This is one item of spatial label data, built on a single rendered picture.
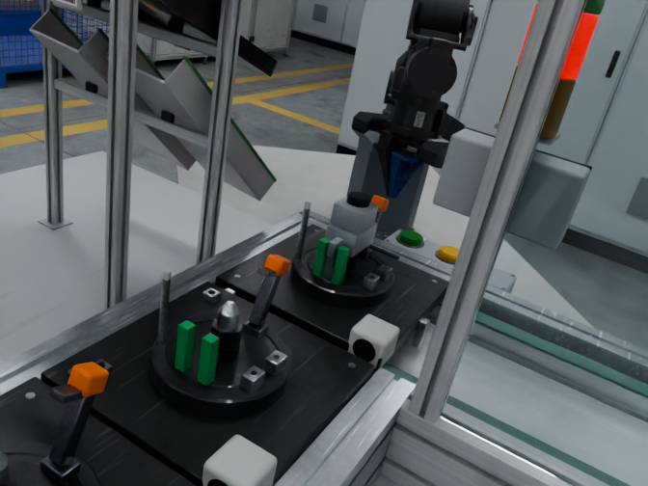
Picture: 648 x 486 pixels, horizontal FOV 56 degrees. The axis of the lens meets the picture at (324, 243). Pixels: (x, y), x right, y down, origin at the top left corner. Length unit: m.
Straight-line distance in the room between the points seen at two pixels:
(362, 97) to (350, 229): 3.44
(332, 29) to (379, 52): 4.83
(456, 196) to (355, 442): 0.25
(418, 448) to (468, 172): 0.30
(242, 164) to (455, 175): 0.42
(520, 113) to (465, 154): 0.07
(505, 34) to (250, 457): 3.45
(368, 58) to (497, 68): 0.84
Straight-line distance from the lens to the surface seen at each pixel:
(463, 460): 0.68
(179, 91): 0.80
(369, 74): 4.14
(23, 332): 0.88
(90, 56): 0.90
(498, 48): 3.83
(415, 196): 1.20
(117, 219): 0.72
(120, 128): 0.68
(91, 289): 0.96
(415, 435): 0.68
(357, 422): 0.64
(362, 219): 0.75
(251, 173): 0.93
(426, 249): 1.00
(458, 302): 0.59
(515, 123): 0.52
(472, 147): 0.56
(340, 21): 8.83
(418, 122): 0.83
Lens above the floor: 1.38
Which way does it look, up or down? 26 degrees down
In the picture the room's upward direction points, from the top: 12 degrees clockwise
